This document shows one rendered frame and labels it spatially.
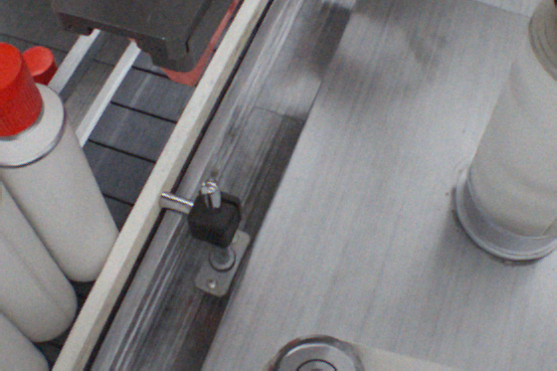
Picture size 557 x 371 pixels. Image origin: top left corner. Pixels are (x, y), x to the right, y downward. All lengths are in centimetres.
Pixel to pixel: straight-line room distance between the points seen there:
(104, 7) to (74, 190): 12
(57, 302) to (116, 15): 21
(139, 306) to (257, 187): 15
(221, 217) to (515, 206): 19
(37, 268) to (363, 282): 22
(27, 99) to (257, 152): 28
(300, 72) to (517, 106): 28
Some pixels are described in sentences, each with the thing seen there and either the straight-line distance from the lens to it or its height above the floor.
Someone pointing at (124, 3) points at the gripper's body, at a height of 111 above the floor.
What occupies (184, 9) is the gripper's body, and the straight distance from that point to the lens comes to 30.
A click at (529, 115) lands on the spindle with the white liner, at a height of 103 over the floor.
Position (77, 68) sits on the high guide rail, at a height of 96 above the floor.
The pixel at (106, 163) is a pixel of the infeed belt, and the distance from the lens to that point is 54.
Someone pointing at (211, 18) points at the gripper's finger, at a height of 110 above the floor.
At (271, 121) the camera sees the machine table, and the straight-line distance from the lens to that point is 60.
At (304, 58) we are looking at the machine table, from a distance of 64.
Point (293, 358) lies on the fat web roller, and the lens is 27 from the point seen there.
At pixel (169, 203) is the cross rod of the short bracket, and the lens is 48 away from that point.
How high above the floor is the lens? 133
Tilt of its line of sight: 59 degrees down
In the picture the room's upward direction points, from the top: 1 degrees counter-clockwise
